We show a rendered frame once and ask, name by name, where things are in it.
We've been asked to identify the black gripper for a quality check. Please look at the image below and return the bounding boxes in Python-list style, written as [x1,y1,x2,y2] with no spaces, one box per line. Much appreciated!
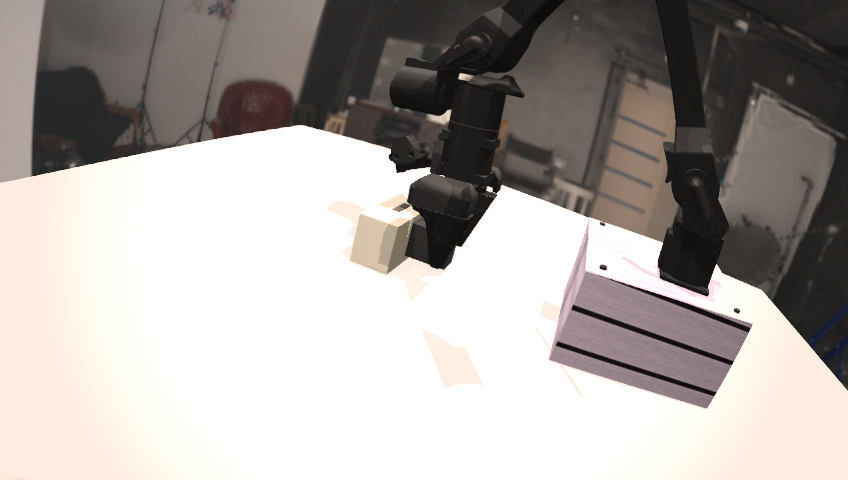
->
[407,120,503,269]

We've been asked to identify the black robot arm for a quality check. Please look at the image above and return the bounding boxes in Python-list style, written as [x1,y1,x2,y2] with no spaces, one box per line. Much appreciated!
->
[388,0,729,297]

